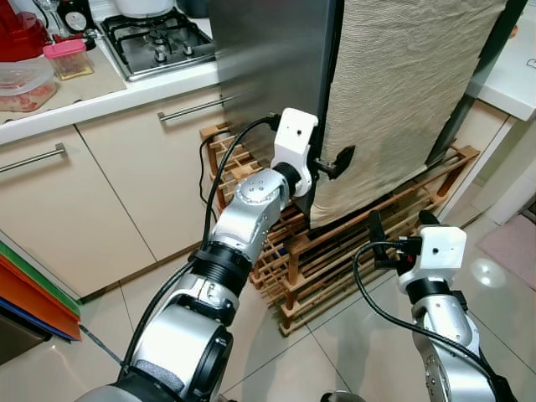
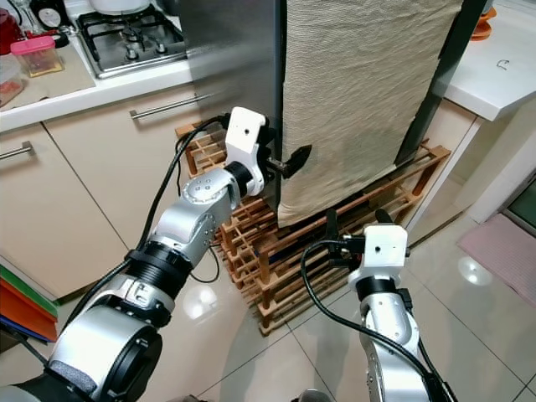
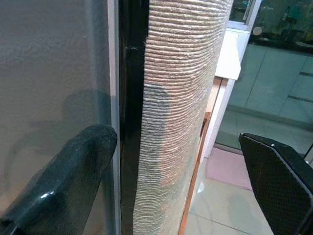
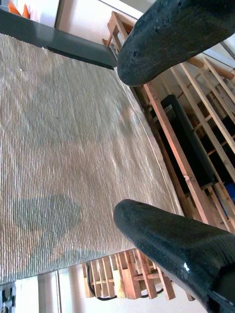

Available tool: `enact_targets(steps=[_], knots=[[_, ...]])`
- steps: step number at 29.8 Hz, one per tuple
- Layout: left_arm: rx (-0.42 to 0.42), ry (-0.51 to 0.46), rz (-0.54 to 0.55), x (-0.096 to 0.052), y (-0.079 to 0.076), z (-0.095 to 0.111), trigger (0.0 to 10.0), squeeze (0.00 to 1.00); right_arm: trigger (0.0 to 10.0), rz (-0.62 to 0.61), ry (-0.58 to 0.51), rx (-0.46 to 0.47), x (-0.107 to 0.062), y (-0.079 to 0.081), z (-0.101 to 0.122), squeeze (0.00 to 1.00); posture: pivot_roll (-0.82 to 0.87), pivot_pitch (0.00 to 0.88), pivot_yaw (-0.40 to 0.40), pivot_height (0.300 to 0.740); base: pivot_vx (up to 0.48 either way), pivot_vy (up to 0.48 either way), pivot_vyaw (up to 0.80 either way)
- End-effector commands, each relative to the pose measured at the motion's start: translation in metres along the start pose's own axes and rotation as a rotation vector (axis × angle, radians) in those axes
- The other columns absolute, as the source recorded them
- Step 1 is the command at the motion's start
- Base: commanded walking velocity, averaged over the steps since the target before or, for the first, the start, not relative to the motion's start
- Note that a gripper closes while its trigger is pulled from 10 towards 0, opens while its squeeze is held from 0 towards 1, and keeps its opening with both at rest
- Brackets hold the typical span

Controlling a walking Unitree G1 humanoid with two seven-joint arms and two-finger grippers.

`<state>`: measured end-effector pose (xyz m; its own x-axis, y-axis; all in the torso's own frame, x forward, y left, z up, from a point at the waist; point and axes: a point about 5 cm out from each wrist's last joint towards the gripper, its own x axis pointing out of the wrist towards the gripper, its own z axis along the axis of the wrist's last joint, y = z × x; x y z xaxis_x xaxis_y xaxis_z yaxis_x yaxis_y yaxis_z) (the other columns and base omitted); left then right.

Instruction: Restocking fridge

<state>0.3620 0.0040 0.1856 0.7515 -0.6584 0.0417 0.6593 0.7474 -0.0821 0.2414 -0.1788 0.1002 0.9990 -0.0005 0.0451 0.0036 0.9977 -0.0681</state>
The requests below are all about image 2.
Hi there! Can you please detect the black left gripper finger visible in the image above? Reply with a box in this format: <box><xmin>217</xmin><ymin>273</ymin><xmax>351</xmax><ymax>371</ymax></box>
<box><xmin>281</xmin><ymin>144</ymin><xmax>312</xmax><ymax>178</ymax></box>

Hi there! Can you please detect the small grey steel fridge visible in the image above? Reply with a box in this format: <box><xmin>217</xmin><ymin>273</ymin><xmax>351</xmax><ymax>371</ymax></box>
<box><xmin>193</xmin><ymin>0</ymin><xmax>491</xmax><ymax>227</ymax></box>

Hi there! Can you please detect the large dark steel fridge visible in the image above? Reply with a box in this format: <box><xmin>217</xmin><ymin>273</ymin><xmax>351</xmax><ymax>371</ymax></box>
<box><xmin>0</xmin><ymin>325</ymin><xmax>19</xmax><ymax>353</ymax></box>

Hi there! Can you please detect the wooden slatted rack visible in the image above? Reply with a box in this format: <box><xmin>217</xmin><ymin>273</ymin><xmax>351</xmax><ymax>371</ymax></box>
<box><xmin>176</xmin><ymin>121</ymin><xmax>451</xmax><ymax>334</ymax></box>

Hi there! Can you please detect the green board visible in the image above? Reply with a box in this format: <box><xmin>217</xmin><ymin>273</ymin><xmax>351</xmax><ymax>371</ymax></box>
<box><xmin>0</xmin><ymin>266</ymin><xmax>55</xmax><ymax>319</ymax></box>

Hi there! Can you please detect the orange board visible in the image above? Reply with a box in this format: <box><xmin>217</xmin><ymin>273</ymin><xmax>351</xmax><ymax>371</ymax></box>
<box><xmin>0</xmin><ymin>281</ymin><xmax>51</xmax><ymax>340</ymax></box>

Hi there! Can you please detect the clear plastic food container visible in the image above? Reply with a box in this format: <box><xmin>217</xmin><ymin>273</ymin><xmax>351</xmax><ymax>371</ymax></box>
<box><xmin>0</xmin><ymin>54</ymin><xmax>26</xmax><ymax>106</ymax></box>

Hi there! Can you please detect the steel gas stove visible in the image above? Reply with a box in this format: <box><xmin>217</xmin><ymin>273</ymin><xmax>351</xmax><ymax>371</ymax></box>
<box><xmin>75</xmin><ymin>7</ymin><xmax>193</xmax><ymax>80</ymax></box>

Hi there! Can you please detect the beige kitchen cabinet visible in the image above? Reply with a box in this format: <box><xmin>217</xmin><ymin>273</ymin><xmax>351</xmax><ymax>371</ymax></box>
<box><xmin>0</xmin><ymin>33</ymin><xmax>223</xmax><ymax>301</ymax></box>

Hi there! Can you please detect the pink lidded small container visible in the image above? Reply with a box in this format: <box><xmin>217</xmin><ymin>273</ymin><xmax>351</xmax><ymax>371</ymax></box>
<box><xmin>10</xmin><ymin>35</ymin><xmax>64</xmax><ymax>78</ymax></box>

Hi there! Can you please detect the white cooking pot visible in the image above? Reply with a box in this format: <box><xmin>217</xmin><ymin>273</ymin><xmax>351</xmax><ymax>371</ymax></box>
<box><xmin>88</xmin><ymin>0</ymin><xmax>160</xmax><ymax>18</ymax></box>

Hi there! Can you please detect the beige counter mat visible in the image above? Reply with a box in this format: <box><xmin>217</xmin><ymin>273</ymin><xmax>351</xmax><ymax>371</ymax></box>
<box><xmin>0</xmin><ymin>46</ymin><xmax>100</xmax><ymax>110</ymax></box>

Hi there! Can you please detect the orange bowl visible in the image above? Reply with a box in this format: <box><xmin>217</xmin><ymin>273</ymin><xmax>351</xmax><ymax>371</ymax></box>
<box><xmin>473</xmin><ymin>4</ymin><xmax>497</xmax><ymax>41</ymax></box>

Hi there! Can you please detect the red kitchen appliance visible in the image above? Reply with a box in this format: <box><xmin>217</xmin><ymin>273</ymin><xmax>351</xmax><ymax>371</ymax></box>
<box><xmin>0</xmin><ymin>7</ymin><xmax>24</xmax><ymax>55</ymax></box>

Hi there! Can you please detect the black dial kitchen timer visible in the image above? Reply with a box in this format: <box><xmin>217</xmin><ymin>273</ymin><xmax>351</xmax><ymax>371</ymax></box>
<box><xmin>29</xmin><ymin>0</ymin><xmax>70</xmax><ymax>33</ymax></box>

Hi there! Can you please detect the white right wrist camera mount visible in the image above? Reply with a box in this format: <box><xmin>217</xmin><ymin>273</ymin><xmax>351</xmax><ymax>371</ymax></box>
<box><xmin>349</xmin><ymin>224</ymin><xmax>409</xmax><ymax>290</ymax></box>

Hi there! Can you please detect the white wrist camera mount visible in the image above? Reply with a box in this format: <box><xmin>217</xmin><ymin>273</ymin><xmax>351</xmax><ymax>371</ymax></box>
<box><xmin>349</xmin><ymin>224</ymin><xmax>409</xmax><ymax>290</ymax></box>
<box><xmin>224</xmin><ymin>106</ymin><xmax>271</xmax><ymax>177</ymax></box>

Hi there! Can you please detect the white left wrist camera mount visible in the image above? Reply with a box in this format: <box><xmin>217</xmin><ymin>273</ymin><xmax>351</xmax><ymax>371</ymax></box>
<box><xmin>224</xmin><ymin>106</ymin><xmax>271</xmax><ymax>177</ymax></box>

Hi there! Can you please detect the thin black power cord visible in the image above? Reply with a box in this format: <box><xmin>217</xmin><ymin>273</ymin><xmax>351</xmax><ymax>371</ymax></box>
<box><xmin>176</xmin><ymin>138</ymin><xmax>219</xmax><ymax>286</ymax></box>

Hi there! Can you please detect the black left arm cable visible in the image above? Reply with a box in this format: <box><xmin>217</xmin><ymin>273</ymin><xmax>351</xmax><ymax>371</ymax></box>
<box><xmin>88</xmin><ymin>113</ymin><xmax>231</xmax><ymax>336</ymax></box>

